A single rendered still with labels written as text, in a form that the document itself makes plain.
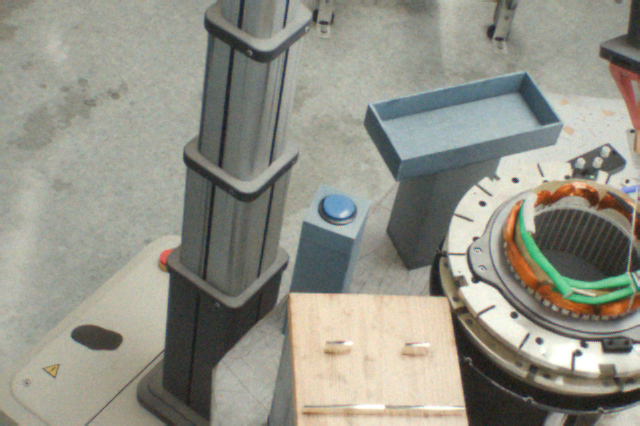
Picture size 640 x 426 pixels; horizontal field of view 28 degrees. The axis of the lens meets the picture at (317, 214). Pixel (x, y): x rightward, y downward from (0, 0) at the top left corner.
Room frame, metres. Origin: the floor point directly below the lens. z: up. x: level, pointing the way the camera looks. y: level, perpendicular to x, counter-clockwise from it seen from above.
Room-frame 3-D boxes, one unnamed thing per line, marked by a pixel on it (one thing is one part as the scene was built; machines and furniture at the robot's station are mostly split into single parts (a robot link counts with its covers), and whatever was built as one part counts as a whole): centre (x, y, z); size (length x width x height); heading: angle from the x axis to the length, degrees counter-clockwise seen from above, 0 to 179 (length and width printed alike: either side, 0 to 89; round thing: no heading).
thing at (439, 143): (1.24, -0.17, 0.92); 0.25 x 0.11 x 0.28; 121
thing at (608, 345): (0.88, -0.37, 1.10); 0.03 x 0.01 x 0.01; 106
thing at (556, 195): (1.07, -0.31, 1.12); 0.06 x 0.02 x 0.04; 106
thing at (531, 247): (0.96, -0.26, 1.15); 0.15 x 0.04 x 0.02; 16
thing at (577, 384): (0.85, -0.33, 1.06); 0.09 x 0.04 x 0.01; 106
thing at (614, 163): (1.45, -0.41, 0.79); 0.15 x 0.05 x 0.02; 132
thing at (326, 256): (1.05, -0.02, 0.91); 0.07 x 0.07 x 0.25; 79
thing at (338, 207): (1.05, -0.02, 1.04); 0.04 x 0.04 x 0.01
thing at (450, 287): (0.96, -0.18, 1.06); 0.08 x 0.02 x 0.01; 16
